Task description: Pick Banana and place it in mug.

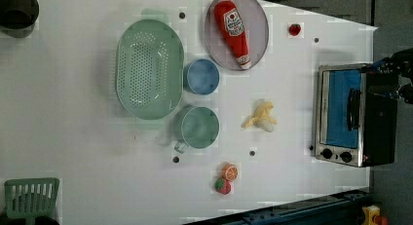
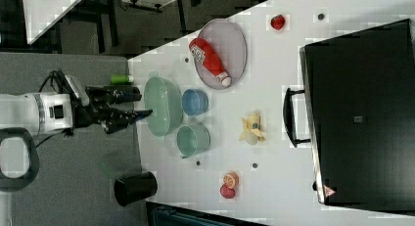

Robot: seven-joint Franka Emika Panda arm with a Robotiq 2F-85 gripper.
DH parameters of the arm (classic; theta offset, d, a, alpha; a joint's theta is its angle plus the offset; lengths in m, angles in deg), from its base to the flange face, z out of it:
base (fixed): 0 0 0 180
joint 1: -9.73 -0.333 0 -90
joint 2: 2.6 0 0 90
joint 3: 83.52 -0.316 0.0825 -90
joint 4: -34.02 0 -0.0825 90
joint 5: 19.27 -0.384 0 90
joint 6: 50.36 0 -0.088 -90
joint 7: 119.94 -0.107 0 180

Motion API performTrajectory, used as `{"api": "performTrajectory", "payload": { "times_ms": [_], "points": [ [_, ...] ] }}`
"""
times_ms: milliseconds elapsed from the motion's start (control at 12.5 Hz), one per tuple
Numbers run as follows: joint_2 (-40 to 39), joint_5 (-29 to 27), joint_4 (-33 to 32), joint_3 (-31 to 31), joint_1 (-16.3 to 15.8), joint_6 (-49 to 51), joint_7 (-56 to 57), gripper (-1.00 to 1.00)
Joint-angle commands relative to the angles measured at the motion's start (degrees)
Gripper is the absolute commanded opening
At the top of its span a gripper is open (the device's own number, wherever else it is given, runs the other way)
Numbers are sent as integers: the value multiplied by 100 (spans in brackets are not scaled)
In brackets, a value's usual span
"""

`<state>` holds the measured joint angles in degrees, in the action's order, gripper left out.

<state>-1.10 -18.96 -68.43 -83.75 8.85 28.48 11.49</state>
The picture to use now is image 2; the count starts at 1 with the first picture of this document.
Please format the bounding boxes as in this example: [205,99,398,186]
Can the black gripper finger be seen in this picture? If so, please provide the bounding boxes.
[112,87,142,104]
[109,109,153,132]

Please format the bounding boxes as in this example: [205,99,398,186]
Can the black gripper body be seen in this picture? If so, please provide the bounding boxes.
[72,86,114,134]

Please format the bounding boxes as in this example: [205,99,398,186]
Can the peeled toy banana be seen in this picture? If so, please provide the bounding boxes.
[239,111,264,146]

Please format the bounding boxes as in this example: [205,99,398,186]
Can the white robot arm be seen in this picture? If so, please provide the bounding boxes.
[1,87,153,192]

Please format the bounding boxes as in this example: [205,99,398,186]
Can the green mug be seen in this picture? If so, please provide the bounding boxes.
[176,123,210,158]

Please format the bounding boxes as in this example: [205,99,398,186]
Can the green bottle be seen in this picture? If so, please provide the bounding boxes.
[111,74,134,85]

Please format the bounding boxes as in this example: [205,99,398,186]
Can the green colander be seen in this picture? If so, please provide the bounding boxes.
[144,71,183,137]

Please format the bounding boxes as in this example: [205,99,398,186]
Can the blue bowl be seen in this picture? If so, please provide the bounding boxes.
[182,89,208,115]

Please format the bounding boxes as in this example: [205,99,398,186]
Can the red ketchup bottle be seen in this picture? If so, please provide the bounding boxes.
[189,38,232,87]

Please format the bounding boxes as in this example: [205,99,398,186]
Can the white side table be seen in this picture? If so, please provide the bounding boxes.
[23,0,82,45]

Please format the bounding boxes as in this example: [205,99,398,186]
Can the grey round plate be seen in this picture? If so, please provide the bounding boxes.
[199,19,247,85]

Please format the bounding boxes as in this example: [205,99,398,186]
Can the red strawberry near orange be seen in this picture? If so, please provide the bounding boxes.
[220,184,236,199]

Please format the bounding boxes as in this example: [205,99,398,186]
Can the red strawberry near plate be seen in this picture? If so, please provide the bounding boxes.
[270,15,286,30]

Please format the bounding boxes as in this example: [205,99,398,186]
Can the black toaster oven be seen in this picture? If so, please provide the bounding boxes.
[300,19,415,215]

